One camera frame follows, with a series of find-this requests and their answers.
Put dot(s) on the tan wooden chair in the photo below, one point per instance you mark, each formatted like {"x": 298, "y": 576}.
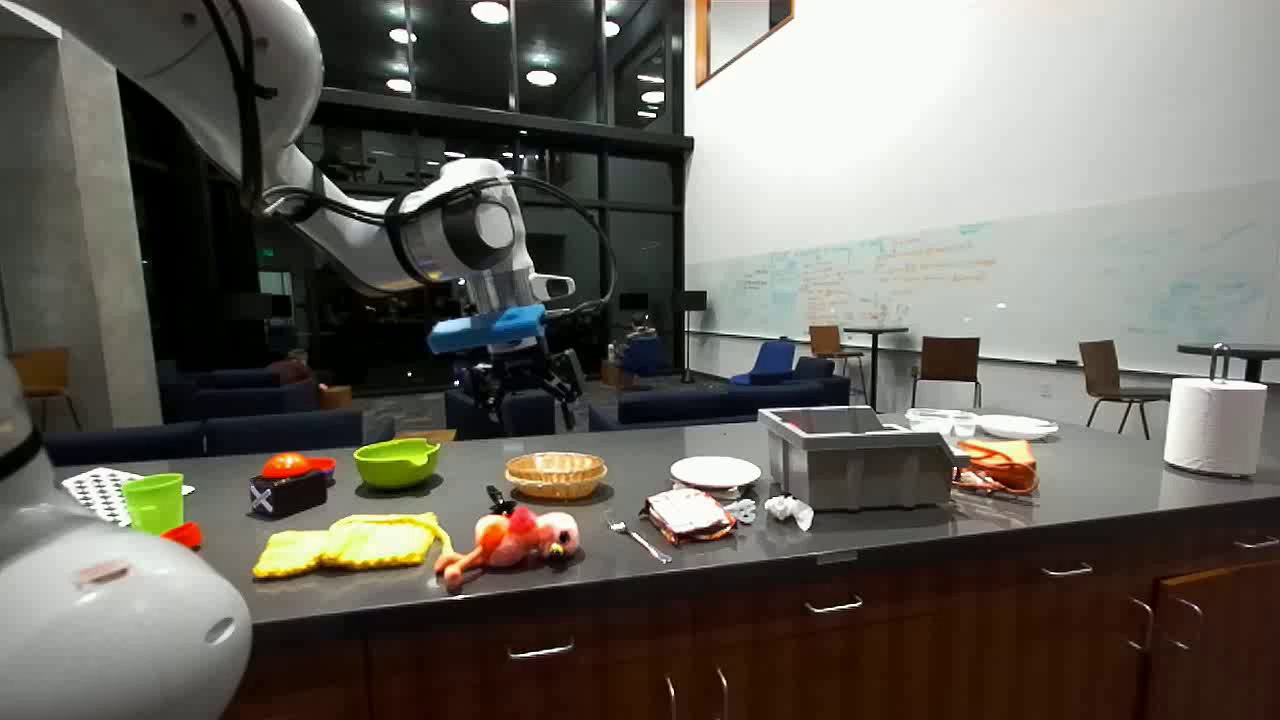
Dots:
{"x": 41, "y": 373}

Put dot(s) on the large yellow knitted cloth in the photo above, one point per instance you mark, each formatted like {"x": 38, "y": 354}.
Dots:
{"x": 381, "y": 541}

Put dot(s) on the red plastic bowl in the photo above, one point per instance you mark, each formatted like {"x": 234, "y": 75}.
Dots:
{"x": 326, "y": 470}

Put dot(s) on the grey metal bin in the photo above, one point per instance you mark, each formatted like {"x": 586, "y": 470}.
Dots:
{"x": 863, "y": 464}

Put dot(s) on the clear plastic container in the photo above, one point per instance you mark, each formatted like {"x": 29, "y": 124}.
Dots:
{"x": 941, "y": 420}

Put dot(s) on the dark blue long sofa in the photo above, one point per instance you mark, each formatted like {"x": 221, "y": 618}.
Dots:
{"x": 723, "y": 403}

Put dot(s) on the rubber chicken toy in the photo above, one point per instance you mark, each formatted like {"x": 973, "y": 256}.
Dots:
{"x": 513, "y": 544}

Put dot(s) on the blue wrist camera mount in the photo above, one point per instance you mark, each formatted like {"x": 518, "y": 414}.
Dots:
{"x": 484, "y": 329}

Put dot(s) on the round black table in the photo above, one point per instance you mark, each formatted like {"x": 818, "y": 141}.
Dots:
{"x": 873, "y": 329}

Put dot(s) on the round ceiling light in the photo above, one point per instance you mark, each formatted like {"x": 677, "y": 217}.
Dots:
{"x": 402, "y": 33}
{"x": 489, "y": 8}
{"x": 541, "y": 77}
{"x": 397, "y": 86}

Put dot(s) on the orange bread bag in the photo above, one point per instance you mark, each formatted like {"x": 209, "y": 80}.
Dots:
{"x": 1000, "y": 464}

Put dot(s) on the wrapped sandwich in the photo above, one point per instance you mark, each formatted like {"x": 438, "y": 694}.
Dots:
{"x": 691, "y": 512}

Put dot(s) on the orange ball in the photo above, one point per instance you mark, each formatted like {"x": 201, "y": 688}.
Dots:
{"x": 286, "y": 464}

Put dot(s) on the small yellow knitted square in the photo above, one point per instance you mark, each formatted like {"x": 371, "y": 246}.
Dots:
{"x": 290, "y": 554}

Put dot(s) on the brown wooden cabinet door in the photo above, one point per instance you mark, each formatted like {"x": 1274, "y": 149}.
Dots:
{"x": 1053, "y": 662}
{"x": 1234, "y": 643}
{"x": 853, "y": 683}
{"x": 532, "y": 703}

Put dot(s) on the green plastic cup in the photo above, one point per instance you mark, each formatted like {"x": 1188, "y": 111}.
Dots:
{"x": 152, "y": 507}

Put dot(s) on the white crumpled wrapper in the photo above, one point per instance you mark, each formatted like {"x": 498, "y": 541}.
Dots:
{"x": 788, "y": 512}

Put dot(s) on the black rectangular table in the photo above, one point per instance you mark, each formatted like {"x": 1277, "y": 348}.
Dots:
{"x": 1234, "y": 348}

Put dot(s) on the black-white patterned paper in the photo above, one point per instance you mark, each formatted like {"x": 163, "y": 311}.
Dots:
{"x": 94, "y": 489}

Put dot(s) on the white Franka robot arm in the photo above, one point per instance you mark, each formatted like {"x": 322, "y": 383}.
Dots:
{"x": 455, "y": 227}

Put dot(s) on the white paper towel roll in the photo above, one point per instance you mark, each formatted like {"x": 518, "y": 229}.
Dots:
{"x": 1212, "y": 424}

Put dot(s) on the wall whiteboard with writing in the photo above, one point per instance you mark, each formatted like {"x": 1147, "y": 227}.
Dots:
{"x": 1000, "y": 280}

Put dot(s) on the wood-framed high window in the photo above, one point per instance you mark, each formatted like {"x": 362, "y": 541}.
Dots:
{"x": 741, "y": 24}

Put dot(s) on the black box with white X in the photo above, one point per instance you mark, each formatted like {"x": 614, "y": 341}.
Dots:
{"x": 290, "y": 497}

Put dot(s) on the brown chair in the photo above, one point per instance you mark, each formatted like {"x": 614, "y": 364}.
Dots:
{"x": 826, "y": 341}
{"x": 950, "y": 359}
{"x": 1107, "y": 364}

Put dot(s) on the small red block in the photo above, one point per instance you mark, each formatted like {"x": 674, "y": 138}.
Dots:
{"x": 186, "y": 539}

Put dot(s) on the blue armchair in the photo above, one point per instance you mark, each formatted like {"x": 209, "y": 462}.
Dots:
{"x": 772, "y": 360}

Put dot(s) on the white plate stack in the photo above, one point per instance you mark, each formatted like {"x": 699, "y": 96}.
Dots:
{"x": 1017, "y": 424}

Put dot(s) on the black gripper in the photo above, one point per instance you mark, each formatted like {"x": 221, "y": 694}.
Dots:
{"x": 521, "y": 369}

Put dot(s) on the lime green bowl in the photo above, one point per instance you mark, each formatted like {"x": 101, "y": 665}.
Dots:
{"x": 397, "y": 464}

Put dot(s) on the metal fork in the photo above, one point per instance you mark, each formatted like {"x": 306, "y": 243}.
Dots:
{"x": 640, "y": 541}

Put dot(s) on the wicker basket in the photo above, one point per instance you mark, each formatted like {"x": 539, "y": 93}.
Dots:
{"x": 555, "y": 478}

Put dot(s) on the brown wooden drawer front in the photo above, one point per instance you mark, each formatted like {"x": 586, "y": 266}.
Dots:
{"x": 745, "y": 622}
{"x": 1000, "y": 583}
{"x": 1192, "y": 544}
{"x": 441, "y": 652}

